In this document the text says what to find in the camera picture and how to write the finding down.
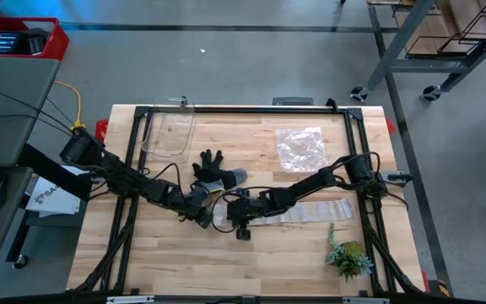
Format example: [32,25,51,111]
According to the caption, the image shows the black caster wheel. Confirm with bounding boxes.
[12,253,30,270]
[350,85,370,102]
[421,84,443,102]

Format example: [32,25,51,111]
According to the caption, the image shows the clear plastic tray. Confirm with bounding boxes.
[140,100,197,165]

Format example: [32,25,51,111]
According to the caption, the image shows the black yellow striped block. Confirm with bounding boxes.
[427,278,451,298]

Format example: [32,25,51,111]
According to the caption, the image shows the yellow cable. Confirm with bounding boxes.
[52,80,87,131]

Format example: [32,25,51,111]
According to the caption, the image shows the black box device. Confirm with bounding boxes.
[18,27,51,57]

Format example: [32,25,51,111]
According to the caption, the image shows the silver frame bracket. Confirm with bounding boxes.
[105,295,155,304]
[342,296,391,304]

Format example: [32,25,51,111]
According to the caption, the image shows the grey metal wood-top workbench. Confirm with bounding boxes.
[350,0,486,102]

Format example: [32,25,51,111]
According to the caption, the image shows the small artificial green plant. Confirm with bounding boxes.
[324,222,375,283]

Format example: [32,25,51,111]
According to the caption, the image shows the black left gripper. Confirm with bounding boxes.
[174,187,214,230]

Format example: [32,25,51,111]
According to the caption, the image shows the black device silver slats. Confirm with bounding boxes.
[0,31,19,56]

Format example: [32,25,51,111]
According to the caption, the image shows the black desk support beam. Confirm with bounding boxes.
[17,143,95,202]

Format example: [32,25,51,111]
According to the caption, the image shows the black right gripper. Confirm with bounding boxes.
[225,188,272,242]

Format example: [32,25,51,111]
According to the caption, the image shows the grey desk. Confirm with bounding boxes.
[0,54,62,279]

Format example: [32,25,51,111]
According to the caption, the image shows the clear plastic bag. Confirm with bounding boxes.
[274,126,330,174]

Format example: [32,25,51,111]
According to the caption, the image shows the black work glove grey cuff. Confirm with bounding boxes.
[191,149,249,191]
[190,180,223,208]

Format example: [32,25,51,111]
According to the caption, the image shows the white elastic bandage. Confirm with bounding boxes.
[212,198,354,228]

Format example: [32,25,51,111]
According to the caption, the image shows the red plastic crate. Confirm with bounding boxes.
[0,16,70,62]

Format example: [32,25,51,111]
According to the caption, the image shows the white printed paper sheet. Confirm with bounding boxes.
[25,163,93,219]

